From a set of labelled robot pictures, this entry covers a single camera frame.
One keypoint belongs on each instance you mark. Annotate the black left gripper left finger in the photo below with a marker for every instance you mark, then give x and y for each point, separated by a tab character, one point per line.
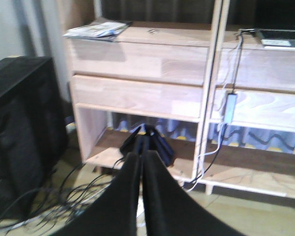
114	212

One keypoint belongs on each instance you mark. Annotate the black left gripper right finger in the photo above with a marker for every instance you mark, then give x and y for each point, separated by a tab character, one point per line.
169	210

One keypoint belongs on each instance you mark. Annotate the black computer tower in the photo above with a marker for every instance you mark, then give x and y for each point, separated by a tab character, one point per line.
32	130

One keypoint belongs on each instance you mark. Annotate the wooden low shelf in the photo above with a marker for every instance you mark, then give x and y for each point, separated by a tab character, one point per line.
179	72

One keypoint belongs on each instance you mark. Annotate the grey usb hub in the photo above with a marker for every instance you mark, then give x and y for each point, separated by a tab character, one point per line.
230	107

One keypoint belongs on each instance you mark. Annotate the stack of paper magazines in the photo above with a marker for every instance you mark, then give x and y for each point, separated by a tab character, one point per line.
106	31

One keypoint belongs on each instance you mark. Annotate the grey laptop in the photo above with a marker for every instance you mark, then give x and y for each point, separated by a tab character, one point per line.
277	38

